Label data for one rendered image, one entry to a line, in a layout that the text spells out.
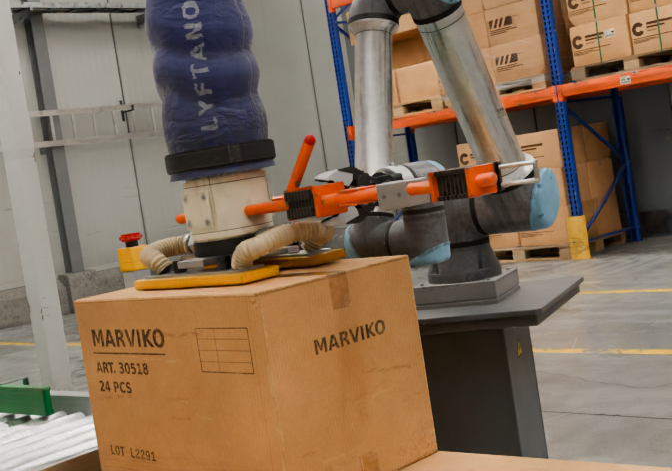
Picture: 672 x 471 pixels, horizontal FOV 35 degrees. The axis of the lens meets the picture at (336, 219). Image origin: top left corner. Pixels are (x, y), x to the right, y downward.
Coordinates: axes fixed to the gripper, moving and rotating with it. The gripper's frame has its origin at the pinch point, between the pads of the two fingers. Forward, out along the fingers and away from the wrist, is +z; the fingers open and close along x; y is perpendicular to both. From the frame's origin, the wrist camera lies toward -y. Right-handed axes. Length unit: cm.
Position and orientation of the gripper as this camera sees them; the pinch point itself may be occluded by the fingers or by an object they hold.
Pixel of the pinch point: (325, 200)
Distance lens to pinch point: 198.5
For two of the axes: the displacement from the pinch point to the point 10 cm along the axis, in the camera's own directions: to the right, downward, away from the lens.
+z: -6.7, 1.4, -7.3
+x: -1.5, -9.9, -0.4
